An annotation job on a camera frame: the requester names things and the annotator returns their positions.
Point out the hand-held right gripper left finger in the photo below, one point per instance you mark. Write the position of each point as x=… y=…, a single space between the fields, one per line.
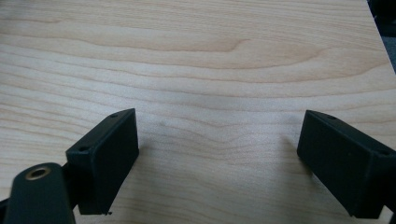
x=106 y=161

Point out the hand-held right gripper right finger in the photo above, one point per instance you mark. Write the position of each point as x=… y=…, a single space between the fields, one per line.
x=339 y=161

